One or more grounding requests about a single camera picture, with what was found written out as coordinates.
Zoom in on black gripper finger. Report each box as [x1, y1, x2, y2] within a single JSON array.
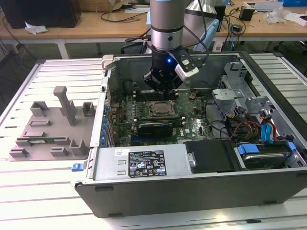
[[143, 71, 167, 99], [166, 74, 184, 99]]

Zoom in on CPU socket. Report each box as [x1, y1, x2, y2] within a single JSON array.
[[149, 100, 176, 118]]

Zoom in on grey plastic case latch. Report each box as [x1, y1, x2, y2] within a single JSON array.
[[102, 54, 116, 70]]

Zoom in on green motherboard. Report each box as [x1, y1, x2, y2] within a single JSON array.
[[105, 89, 216, 147]]

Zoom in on black graphics card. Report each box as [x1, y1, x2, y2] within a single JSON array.
[[133, 121, 175, 139]]

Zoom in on silver metal drive cage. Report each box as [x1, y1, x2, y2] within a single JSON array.
[[212, 61, 276, 120]]

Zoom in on wooden desk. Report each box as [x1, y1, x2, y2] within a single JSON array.
[[0, 0, 307, 45]]

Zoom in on tall black box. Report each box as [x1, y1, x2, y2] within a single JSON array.
[[215, 4, 227, 33]]

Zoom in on brown cardboard box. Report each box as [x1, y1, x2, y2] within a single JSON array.
[[80, 0, 130, 12]]

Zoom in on silver power supply unit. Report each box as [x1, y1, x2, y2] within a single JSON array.
[[92, 144, 192, 182]]

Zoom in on small black cube adapter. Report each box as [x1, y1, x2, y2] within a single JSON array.
[[239, 7, 254, 22]]

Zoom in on grey plastic parts rack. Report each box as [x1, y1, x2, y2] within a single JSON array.
[[7, 85, 98, 162]]

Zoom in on green RAM stick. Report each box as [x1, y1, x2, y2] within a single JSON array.
[[28, 136, 67, 145]]

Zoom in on open black PC case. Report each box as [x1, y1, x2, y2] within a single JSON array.
[[71, 50, 307, 218]]

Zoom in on flat silver tray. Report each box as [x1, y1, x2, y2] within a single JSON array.
[[244, 1, 283, 12]]

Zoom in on hard disk in blue carrier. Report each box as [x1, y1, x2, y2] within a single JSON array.
[[236, 141, 297, 170]]

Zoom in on clear plastic bags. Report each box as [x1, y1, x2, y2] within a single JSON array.
[[265, 6, 288, 24]]

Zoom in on black computer tower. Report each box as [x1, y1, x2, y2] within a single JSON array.
[[0, 0, 82, 29]]

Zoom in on crumpled white paper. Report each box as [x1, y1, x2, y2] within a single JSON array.
[[24, 21, 48, 35]]

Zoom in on small white box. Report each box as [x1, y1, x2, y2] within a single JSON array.
[[294, 13, 307, 26]]

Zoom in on blue box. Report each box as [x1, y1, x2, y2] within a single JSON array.
[[282, 0, 307, 7]]

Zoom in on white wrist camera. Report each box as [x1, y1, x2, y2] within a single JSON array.
[[174, 54, 200, 78]]

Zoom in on black camera cable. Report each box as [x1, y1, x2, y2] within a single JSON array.
[[184, 0, 210, 70]]

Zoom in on red yellow power wires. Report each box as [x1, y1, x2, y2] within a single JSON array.
[[229, 120, 262, 141]]

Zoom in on blue flat data wire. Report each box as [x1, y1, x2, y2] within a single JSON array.
[[260, 109, 278, 144]]

